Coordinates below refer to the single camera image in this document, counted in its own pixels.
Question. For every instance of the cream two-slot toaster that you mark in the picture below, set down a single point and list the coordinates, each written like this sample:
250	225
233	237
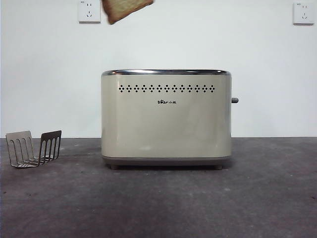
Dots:
166	129

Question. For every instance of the brown bread slice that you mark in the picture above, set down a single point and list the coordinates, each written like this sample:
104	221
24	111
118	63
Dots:
123	8

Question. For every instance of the slotted metal bread rack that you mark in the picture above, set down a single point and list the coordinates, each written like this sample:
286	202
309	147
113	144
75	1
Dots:
17	136

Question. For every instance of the white wall socket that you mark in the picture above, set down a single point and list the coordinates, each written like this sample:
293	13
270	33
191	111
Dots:
88	12
303	14

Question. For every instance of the grey toaster lever knob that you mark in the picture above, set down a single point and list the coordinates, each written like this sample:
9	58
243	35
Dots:
235	100

